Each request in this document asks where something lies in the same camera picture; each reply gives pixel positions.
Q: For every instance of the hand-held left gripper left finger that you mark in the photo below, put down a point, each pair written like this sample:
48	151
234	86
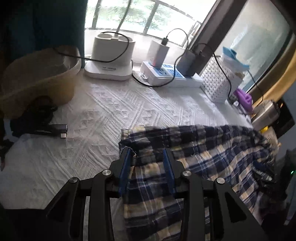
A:
123	169

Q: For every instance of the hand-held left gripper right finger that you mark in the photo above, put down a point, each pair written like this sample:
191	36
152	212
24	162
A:
170	173

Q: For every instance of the blue plaid shirt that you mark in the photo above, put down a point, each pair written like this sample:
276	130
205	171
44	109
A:
208	162

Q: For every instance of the black usb adapter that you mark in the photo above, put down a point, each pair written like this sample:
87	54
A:
55	129

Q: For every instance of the white power strip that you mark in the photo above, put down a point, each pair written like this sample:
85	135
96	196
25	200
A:
161	77

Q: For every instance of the white desk lamp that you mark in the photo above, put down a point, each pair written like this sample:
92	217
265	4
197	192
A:
108	69

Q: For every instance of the purple cloth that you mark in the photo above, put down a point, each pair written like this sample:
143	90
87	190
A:
242	99

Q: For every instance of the white perforated basket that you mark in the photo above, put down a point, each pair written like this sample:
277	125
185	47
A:
217	81

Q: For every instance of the white cartoon mug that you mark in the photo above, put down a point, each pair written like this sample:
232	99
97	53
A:
269	136

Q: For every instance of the dark grey charger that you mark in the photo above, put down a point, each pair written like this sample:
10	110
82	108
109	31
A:
188	62

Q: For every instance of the steel tumbler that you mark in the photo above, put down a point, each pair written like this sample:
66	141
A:
266	114

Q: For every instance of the yellow plastic container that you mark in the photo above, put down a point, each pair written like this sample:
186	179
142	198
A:
46	78

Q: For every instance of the white charger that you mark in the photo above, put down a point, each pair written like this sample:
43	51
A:
158	53

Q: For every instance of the blue tissue pack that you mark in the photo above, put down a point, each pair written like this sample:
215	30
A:
233	58

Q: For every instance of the balcony railing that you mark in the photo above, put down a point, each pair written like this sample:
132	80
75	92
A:
150	20

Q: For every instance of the teal curtain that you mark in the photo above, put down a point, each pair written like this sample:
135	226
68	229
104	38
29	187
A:
41	23

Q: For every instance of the dark window frame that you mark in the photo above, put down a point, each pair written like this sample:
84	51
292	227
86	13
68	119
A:
217	27

